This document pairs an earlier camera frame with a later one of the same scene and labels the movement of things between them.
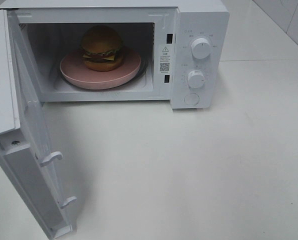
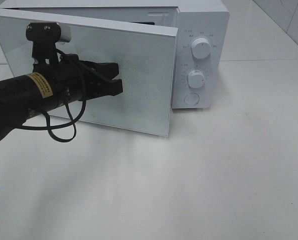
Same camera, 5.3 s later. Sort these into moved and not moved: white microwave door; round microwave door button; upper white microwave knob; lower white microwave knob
Moved: white microwave door
Not moved: lower white microwave knob; upper white microwave knob; round microwave door button
